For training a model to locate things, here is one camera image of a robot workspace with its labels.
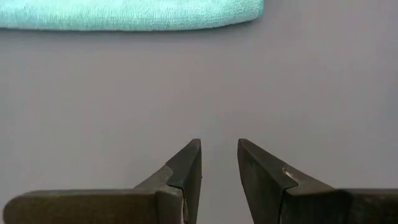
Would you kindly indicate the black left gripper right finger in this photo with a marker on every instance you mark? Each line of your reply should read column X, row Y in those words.
column 280, row 202

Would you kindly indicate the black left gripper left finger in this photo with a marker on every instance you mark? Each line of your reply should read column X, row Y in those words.
column 155, row 205

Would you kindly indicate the light blue microfiber towel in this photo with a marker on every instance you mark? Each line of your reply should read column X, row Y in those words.
column 124, row 14

